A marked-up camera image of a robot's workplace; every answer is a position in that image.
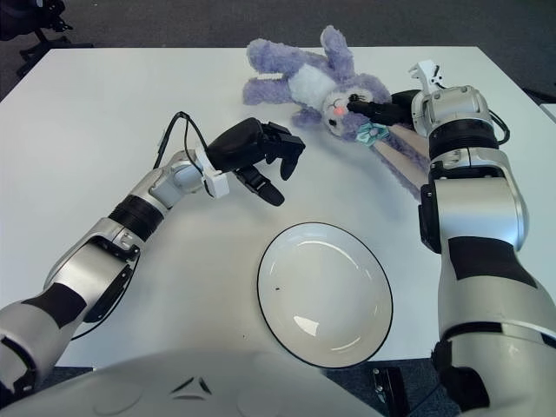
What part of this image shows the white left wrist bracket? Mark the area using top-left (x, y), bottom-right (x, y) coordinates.
top-left (194, 145), bottom-right (230, 200)

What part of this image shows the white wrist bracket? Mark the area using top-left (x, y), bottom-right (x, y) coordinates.
top-left (194, 145), bottom-right (230, 200)
top-left (407, 60), bottom-right (444, 95)

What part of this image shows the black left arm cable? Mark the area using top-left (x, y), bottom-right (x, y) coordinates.
top-left (69, 111), bottom-right (208, 342)

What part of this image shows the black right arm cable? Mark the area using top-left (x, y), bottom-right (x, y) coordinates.
top-left (490, 110), bottom-right (510, 144)

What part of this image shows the black office chair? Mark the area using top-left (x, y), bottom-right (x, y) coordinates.
top-left (0, 0), bottom-right (95, 75)

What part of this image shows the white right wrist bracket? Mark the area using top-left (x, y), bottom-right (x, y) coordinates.
top-left (407, 60), bottom-right (444, 95)

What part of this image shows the purple plush bunny doll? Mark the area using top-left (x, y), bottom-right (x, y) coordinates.
top-left (241, 24), bottom-right (431, 202)

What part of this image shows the grey robot torso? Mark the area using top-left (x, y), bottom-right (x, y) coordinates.
top-left (0, 345), bottom-right (392, 417)

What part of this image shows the white plate black rim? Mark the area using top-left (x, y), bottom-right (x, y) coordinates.
top-left (256, 222), bottom-right (394, 369)

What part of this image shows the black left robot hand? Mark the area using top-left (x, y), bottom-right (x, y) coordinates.
top-left (203, 117), bottom-right (305, 208)

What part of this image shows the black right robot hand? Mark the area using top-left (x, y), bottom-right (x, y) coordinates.
top-left (347, 89), bottom-right (422, 129)

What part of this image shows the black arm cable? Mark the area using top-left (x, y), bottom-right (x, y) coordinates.
top-left (69, 111), bottom-right (208, 342)
top-left (490, 110), bottom-right (510, 144)

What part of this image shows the black table bracket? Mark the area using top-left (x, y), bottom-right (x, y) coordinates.
top-left (372, 367), bottom-right (412, 417)

